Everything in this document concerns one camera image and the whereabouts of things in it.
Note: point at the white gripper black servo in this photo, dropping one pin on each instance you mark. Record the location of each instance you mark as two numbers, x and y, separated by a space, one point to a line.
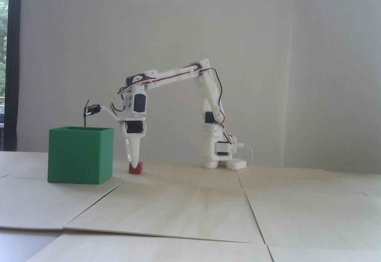
134 128

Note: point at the red block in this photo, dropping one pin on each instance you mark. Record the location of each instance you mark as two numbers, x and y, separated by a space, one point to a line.
139 170

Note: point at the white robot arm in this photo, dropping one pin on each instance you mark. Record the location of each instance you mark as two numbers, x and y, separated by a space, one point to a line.
208 95

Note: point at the green box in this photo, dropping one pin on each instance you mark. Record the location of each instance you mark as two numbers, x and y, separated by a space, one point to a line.
77 154

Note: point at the black window frame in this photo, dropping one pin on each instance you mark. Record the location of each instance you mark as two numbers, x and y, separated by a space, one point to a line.
14 65

